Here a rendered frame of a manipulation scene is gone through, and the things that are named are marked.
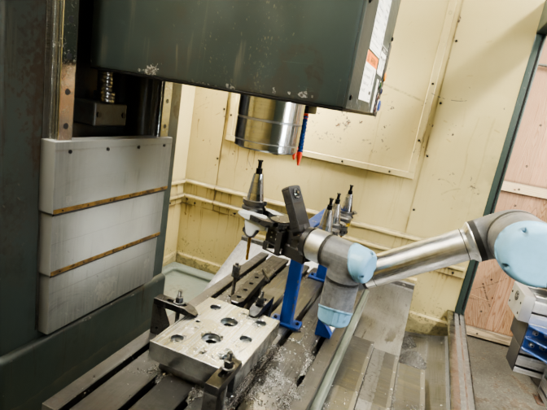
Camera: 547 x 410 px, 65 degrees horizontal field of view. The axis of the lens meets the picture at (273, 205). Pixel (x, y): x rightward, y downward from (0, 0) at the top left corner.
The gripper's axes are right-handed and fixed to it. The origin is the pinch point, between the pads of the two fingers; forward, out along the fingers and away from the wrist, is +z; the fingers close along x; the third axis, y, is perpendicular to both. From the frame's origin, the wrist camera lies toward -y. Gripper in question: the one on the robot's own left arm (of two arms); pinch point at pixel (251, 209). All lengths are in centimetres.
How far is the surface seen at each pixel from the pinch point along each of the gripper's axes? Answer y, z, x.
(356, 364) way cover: 56, -19, 46
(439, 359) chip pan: 64, -35, 93
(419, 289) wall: 46, -14, 111
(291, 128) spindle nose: -22.6, -8.9, -0.5
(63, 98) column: -20, 33, -34
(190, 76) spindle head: -30.0, 9.8, -16.2
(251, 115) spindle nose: -24.0, -2.0, -7.4
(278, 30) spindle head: -42.0, -8.3, -9.9
